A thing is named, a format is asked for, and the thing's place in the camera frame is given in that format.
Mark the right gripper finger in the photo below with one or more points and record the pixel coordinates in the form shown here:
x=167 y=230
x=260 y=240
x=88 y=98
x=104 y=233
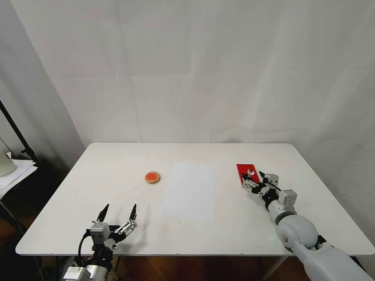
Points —
x=249 y=184
x=261 y=174

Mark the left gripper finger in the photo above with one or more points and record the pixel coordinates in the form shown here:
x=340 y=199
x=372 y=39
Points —
x=133 y=213
x=103 y=213

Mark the small round-topped stamp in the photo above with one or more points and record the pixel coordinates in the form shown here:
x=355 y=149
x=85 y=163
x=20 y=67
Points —
x=251 y=171

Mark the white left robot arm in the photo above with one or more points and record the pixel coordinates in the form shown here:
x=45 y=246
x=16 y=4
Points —
x=88 y=271

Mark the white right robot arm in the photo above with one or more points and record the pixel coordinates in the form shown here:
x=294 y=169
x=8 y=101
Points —
x=304 y=234

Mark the red rectangular ink pad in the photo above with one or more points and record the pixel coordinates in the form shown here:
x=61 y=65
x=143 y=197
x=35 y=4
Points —
x=243 y=169

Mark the round orange ink pad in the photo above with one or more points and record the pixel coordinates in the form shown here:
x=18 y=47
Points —
x=152 y=177

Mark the white paper sheet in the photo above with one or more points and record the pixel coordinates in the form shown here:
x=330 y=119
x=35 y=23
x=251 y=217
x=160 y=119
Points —
x=190 y=191

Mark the stack of white papers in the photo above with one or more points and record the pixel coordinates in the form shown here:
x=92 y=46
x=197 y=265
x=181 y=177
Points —
x=16 y=175

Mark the black stand pole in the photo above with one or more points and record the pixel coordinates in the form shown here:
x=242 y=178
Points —
x=17 y=133

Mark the white backdrop cloth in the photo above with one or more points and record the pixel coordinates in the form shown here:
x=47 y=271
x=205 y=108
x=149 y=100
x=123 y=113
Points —
x=187 y=70

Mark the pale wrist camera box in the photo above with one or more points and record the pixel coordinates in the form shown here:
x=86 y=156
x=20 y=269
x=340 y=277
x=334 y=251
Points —
x=272 y=178
x=99 y=231

